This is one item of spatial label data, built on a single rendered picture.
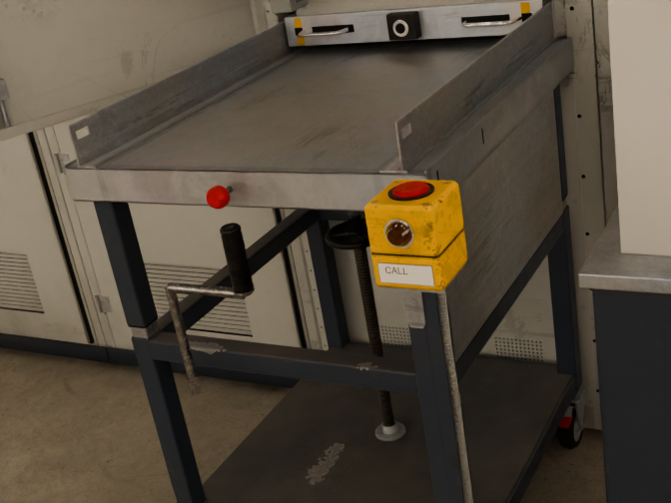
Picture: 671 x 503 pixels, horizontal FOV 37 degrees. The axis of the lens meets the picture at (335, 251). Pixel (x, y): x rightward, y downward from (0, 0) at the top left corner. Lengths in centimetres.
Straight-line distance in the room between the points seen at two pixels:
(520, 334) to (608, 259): 96
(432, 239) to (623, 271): 26
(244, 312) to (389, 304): 40
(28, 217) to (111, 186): 122
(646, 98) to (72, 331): 203
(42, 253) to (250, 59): 105
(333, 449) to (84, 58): 89
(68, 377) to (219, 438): 62
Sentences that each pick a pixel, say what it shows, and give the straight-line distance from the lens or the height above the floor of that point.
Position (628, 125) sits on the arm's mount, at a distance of 117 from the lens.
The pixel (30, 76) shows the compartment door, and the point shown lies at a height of 93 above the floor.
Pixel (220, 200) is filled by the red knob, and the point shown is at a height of 82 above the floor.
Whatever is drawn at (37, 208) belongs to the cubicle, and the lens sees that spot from 274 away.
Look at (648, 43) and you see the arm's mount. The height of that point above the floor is 100.
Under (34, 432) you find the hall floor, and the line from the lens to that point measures 266.
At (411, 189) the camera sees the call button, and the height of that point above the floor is 91.
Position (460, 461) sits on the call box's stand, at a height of 55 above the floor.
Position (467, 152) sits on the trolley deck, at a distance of 141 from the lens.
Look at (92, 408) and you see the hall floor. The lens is 268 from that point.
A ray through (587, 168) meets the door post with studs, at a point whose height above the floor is 60.
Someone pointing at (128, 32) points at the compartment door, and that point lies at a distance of 203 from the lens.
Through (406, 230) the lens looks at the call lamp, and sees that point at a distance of 104.
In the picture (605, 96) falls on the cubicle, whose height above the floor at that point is 74.
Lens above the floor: 127
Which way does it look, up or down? 23 degrees down
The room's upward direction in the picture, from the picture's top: 10 degrees counter-clockwise
